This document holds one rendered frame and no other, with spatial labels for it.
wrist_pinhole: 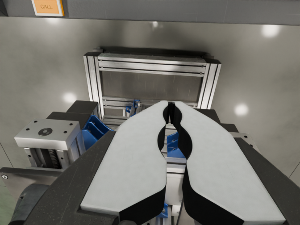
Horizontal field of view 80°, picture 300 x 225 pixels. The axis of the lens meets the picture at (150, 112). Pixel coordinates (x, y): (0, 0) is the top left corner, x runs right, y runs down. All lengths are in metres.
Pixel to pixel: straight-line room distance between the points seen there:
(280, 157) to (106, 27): 1.94
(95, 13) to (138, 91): 0.90
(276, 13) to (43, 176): 0.63
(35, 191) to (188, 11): 0.55
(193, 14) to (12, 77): 1.66
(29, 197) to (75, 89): 1.15
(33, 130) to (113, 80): 0.77
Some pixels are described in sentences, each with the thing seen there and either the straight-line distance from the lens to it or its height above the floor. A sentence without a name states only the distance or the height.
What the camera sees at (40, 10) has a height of 0.96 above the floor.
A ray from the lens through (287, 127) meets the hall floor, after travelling 1.98.
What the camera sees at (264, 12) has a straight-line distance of 0.42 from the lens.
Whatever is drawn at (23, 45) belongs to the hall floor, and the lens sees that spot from 1.70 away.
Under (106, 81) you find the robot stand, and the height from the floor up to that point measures 0.21.
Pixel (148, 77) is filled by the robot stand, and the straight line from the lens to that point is 1.20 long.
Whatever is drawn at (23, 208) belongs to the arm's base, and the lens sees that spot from 0.59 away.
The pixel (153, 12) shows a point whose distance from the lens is 0.38.
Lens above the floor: 1.33
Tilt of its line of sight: 58 degrees down
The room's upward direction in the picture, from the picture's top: 174 degrees counter-clockwise
